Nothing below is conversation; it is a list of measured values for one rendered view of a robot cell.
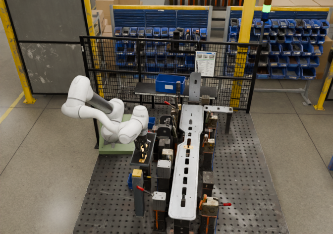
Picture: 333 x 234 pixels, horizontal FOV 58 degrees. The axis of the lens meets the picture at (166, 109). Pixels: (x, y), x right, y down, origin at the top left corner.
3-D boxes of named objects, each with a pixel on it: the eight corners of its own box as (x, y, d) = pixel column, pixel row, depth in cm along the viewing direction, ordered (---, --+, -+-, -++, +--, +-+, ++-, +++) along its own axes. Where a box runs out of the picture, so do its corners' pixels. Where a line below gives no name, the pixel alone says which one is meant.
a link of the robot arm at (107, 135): (101, 141, 287) (96, 137, 266) (106, 122, 291) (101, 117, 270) (118, 144, 286) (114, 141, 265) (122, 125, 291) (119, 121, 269)
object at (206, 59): (214, 77, 329) (216, 51, 312) (193, 76, 331) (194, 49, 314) (214, 76, 331) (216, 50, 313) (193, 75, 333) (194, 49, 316)
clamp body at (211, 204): (216, 240, 219) (222, 207, 198) (196, 237, 220) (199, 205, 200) (216, 227, 227) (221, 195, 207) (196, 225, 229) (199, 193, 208)
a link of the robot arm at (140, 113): (137, 119, 211) (128, 130, 201) (136, 101, 202) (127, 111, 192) (151, 123, 208) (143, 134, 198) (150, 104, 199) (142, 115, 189)
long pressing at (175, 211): (199, 221, 198) (199, 220, 197) (165, 218, 200) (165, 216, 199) (203, 105, 311) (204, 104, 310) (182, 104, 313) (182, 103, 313)
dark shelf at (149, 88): (216, 99, 319) (216, 97, 317) (133, 94, 328) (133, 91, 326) (216, 89, 337) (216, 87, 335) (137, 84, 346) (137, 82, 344)
